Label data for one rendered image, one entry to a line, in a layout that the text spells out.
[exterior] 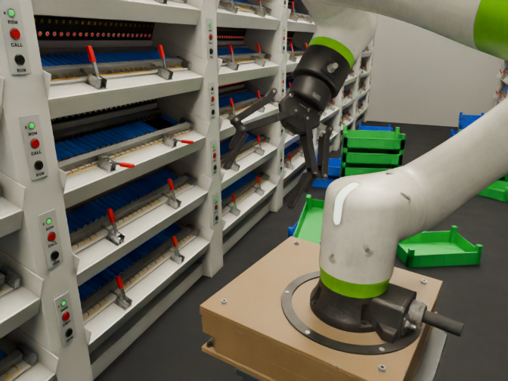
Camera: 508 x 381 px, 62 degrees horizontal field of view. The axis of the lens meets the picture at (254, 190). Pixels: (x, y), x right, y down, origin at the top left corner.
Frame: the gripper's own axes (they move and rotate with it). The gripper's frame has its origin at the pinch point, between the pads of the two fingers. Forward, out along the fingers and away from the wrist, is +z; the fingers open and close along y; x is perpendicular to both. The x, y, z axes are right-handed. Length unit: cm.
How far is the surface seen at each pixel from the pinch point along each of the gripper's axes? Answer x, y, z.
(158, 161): 50, -17, 1
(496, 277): 56, 112, -25
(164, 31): 65, -35, -38
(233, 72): 77, -10, -43
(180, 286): 76, 12, 32
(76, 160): 32.5, -32.6, 11.8
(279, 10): 104, -4, -89
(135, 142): 47, -24, 0
